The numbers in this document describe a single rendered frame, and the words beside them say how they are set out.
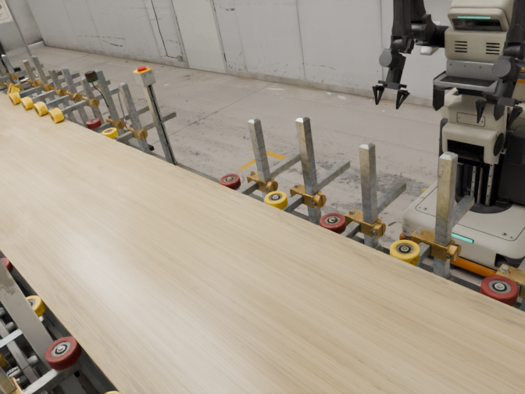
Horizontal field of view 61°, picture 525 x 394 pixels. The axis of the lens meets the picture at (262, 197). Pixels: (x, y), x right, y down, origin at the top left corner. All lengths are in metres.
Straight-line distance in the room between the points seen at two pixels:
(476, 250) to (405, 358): 1.41
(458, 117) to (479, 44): 0.33
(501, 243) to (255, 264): 1.38
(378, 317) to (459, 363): 0.20
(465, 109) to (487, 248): 0.68
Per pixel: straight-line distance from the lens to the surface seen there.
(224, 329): 1.15
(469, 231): 2.40
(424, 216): 2.48
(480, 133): 2.13
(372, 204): 1.47
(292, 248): 1.33
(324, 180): 1.73
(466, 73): 2.06
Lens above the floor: 1.74
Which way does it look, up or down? 32 degrees down
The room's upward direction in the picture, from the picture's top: 11 degrees counter-clockwise
